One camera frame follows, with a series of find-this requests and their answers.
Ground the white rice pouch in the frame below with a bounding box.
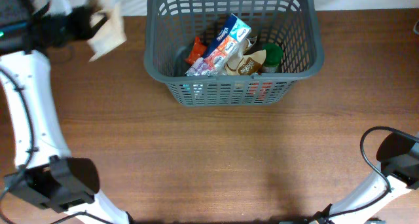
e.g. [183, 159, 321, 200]
[225, 36, 266, 75]

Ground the grey plastic shopping basket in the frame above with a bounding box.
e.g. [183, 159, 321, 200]
[144, 0, 324, 107]

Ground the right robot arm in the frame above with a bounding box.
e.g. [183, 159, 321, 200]
[309, 132, 418, 223]

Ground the orange spaghetti pasta packet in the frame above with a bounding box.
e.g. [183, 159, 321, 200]
[185, 35, 274, 102]

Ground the green lidded jar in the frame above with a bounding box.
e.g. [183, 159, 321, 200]
[261, 43, 283, 73]

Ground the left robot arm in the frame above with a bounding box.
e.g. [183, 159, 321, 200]
[1, 0, 133, 223]

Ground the brown snack pouch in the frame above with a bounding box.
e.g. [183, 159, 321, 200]
[88, 0, 126, 62]

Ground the Kleenex tissue multipack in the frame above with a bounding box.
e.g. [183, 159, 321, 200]
[185, 14, 251, 77]

